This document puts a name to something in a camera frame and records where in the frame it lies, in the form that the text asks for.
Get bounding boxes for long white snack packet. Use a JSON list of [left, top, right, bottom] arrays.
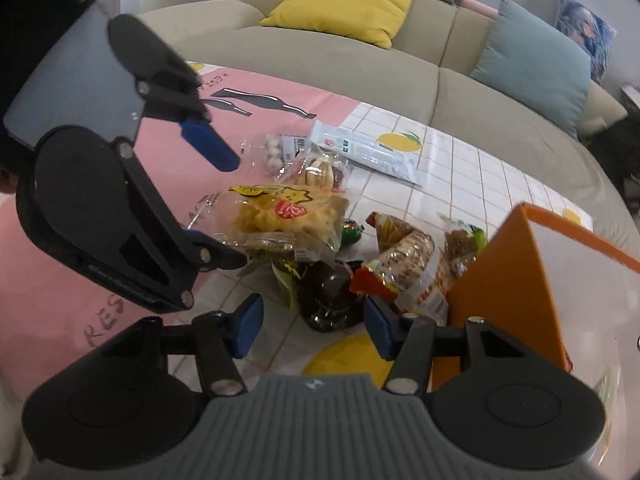
[[306, 120, 418, 188]]

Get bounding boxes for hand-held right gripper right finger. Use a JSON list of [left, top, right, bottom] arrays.
[[364, 296, 526, 395]]

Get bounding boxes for blue printed pillow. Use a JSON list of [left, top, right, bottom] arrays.
[[555, 0, 617, 86]]

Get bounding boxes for dark glossy snack packet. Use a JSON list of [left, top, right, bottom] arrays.
[[297, 259, 368, 333]]

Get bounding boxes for pink and white printed tablecloth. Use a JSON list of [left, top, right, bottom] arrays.
[[0, 62, 596, 403]]

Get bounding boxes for green wrapped candy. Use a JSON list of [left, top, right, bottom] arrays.
[[341, 217, 366, 248]]

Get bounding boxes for clear packet of cookies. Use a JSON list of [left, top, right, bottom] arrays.
[[277, 152, 353, 193]]

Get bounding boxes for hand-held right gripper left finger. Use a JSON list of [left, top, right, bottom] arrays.
[[132, 292, 265, 397]]

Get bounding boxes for yellow crisp snack packet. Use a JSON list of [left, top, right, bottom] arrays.
[[200, 184, 351, 256]]

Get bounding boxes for green-topped brown snack packet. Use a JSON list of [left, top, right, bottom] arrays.
[[417, 212, 488, 325]]

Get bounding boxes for dark bag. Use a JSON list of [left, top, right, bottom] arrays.
[[582, 115, 640, 206]]

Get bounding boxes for pink cushion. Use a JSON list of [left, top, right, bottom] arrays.
[[457, 0, 501, 18]]

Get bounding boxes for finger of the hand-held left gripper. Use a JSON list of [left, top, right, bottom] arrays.
[[80, 140, 249, 313], [134, 67, 242, 172]]

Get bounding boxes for orange box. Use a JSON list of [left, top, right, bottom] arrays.
[[430, 201, 640, 396]]

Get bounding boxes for clear packet with white balls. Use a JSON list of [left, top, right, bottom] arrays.
[[240, 132, 313, 181]]

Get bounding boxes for red-edged sesame cracker packet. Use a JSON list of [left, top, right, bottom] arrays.
[[350, 212, 436, 311]]

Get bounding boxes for teal pillow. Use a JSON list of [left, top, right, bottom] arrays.
[[470, 0, 592, 140]]

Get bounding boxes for green leaf print packet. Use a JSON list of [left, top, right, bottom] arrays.
[[270, 255, 311, 311]]

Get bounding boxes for yellow pillow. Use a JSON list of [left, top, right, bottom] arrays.
[[260, 0, 418, 50]]

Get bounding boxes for beige sofa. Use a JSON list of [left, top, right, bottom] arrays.
[[135, 0, 636, 256]]

